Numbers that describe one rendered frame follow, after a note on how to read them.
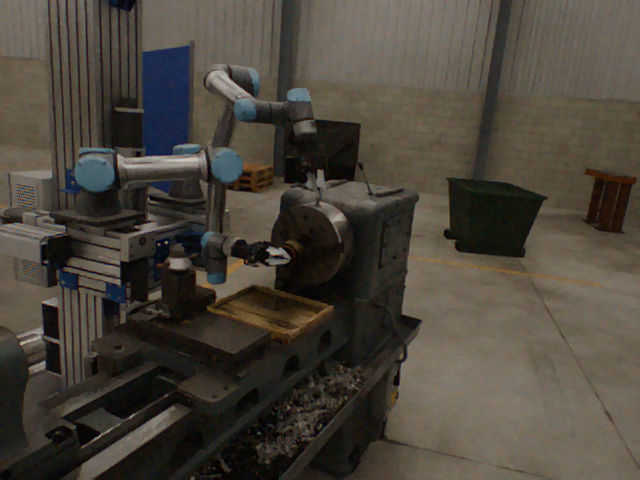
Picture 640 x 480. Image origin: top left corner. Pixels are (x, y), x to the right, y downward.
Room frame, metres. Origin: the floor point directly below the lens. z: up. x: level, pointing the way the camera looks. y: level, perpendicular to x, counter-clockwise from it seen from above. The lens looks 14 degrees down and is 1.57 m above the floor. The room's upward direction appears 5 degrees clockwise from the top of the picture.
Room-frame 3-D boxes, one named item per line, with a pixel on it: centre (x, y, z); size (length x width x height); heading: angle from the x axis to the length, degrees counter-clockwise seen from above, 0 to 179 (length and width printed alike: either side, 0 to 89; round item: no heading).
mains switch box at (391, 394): (2.05, -0.36, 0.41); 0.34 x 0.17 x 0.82; 153
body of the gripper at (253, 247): (1.65, 0.26, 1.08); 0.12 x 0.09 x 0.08; 63
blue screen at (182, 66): (8.03, 3.18, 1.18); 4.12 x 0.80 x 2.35; 39
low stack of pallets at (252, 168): (9.97, 1.74, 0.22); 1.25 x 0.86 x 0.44; 171
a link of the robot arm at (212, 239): (1.72, 0.40, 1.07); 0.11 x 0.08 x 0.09; 63
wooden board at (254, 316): (1.58, 0.17, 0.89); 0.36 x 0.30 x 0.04; 63
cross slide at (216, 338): (1.26, 0.35, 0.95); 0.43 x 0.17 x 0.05; 63
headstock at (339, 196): (2.18, -0.11, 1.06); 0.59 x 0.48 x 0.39; 153
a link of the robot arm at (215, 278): (1.74, 0.40, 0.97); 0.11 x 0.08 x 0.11; 23
